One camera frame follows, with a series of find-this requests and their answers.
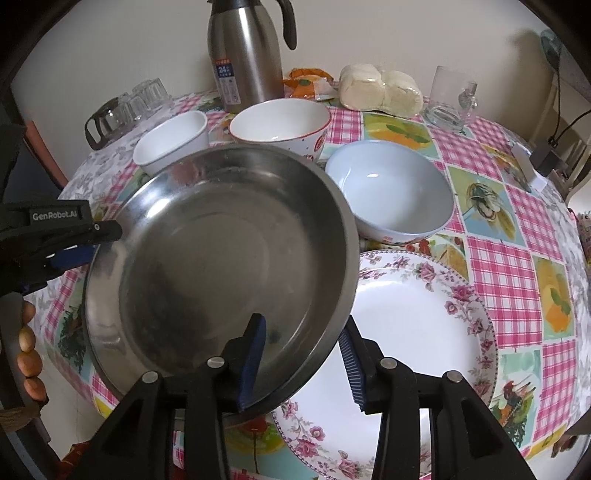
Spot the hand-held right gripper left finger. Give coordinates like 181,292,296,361
90,313,269,480

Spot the stainless steel thermos jug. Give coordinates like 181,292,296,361
207,0,297,114

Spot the small clear drinking glass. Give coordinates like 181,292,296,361
131,78,170,110
113,92,139,123

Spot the stainless steel plate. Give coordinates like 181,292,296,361
82,144,361,418

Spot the person's left hand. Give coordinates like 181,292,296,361
17,301,48,403

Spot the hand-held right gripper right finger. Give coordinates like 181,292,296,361
338,316,529,480

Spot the clear glass mug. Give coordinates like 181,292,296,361
424,66,478,134

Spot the dark blue furniture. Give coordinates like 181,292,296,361
9,117,63,199

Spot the green round fan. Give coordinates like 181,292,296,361
539,30,565,70

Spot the small white box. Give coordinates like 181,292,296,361
510,143,548,190

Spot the black cable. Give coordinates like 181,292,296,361
549,69,591,144

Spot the bag of steamed buns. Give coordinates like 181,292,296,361
339,64,424,116

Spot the white bowl with red rim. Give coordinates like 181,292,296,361
229,98,332,162

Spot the small white bowl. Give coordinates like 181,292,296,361
133,111,208,176

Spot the glass pitcher with black handle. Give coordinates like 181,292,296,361
84,97,134,151

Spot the light blue bowl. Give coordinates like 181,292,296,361
324,140,454,245

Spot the black power adapter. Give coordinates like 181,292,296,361
531,138,568,178

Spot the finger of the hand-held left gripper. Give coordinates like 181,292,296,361
69,220,123,248
21,244,98,294

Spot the white floral rim plate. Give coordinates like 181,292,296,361
272,249,499,480

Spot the pink checkered fruit tablecloth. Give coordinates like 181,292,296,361
44,88,587,480

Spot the orange snack packet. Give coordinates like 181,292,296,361
290,68,333,82
283,76,339,100

